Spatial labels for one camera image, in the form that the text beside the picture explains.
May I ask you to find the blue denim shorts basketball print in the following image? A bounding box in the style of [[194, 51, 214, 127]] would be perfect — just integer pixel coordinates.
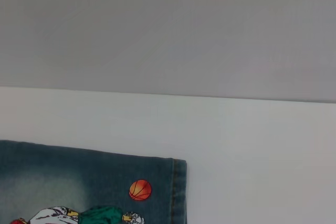
[[0, 140, 188, 224]]

